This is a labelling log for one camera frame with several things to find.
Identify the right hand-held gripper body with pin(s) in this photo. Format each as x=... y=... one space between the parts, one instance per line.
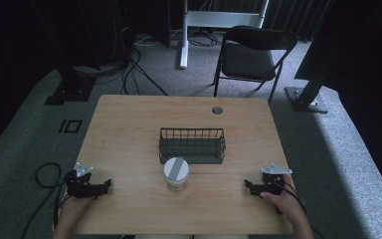
x=272 y=181

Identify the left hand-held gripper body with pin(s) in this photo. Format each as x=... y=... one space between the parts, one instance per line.
x=78 y=183

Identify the clear jar with white lid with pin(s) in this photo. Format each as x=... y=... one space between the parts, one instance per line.
x=176 y=177

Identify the person's right hand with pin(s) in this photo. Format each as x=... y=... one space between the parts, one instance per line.
x=284 y=198

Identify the person's left hand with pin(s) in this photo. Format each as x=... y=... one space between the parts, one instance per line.
x=74 y=207

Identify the black folding chair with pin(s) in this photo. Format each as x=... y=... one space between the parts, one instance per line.
x=252 y=59

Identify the black stand with base plate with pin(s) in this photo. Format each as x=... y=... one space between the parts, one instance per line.
x=308 y=93
x=71 y=83

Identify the white metal desk frame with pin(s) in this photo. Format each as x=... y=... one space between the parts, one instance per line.
x=212 y=23

